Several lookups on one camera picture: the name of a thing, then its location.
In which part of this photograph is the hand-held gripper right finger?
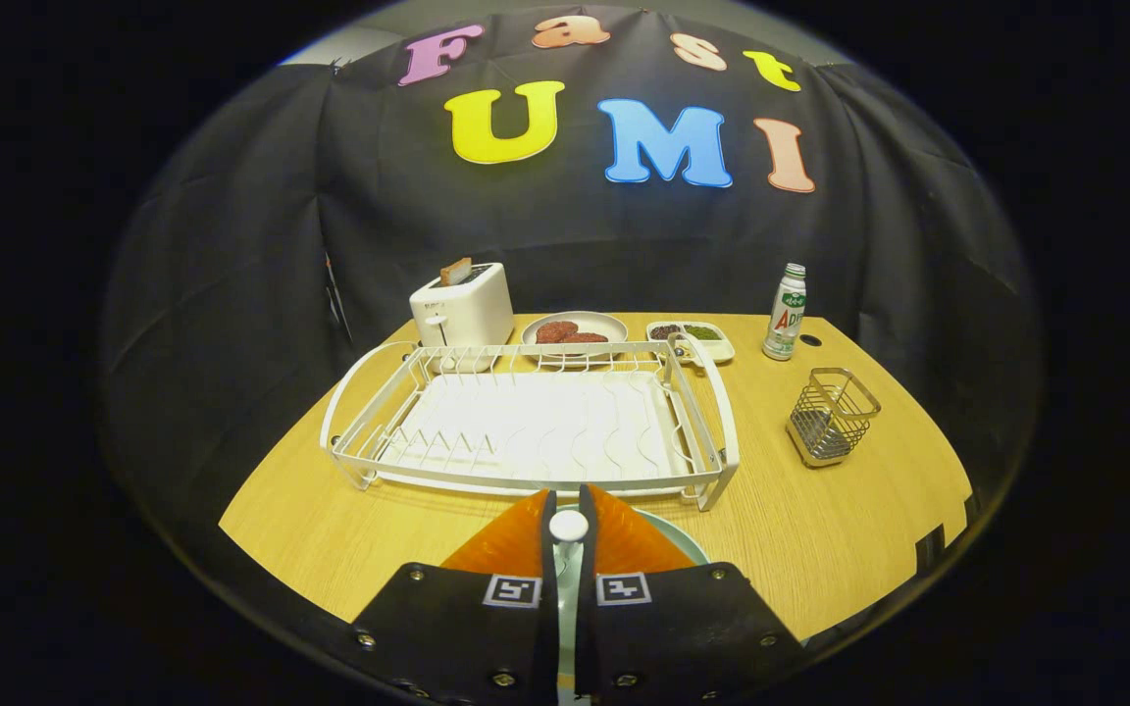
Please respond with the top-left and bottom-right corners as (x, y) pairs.
(575, 483), (811, 705)

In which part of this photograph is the beige round plate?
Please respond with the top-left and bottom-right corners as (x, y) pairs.
(521, 311), (629, 370)

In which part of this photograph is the pale green plate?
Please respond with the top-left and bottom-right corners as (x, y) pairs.
(553, 504), (713, 687)

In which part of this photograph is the white wire dish rack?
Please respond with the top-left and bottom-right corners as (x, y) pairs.
(320, 333), (741, 513)

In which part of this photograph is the white drink bottle green label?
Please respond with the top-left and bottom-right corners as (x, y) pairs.
(762, 263), (808, 362)

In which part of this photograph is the white checkered-handle spoon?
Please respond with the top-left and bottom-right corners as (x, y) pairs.
(549, 509), (590, 699)

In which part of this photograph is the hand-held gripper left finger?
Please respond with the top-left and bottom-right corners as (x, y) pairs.
(349, 488), (560, 706)

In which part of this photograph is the white divided condiment tray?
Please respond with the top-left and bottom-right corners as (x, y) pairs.
(645, 321), (736, 365)

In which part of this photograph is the white toaster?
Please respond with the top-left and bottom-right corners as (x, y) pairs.
(409, 262), (515, 352)

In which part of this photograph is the metal wire basket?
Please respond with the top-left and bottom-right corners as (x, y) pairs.
(786, 368), (882, 469)

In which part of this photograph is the black backdrop cloth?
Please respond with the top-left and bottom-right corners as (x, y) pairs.
(99, 5), (1037, 589)

